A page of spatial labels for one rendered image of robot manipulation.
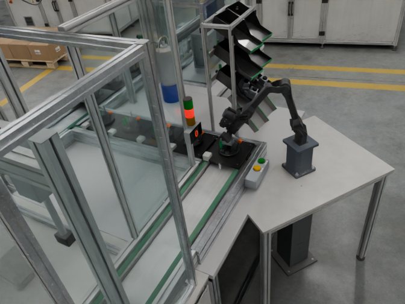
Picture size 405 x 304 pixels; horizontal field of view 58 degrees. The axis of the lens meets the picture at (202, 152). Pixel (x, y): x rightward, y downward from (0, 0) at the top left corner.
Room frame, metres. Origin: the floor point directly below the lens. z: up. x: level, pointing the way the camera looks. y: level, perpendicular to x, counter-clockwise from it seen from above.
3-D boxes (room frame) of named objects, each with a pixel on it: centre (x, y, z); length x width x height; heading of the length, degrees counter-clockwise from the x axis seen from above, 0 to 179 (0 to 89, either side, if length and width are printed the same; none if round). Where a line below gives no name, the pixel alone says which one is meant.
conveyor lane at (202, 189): (1.50, 0.02, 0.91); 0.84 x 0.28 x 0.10; 147
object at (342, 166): (1.67, -0.54, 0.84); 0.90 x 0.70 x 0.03; 112
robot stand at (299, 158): (1.63, -0.56, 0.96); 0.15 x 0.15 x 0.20; 22
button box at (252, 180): (1.56, -0.30, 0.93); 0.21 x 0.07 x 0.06; 147
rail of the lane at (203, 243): (1.43, -0.14, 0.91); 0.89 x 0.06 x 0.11; 147
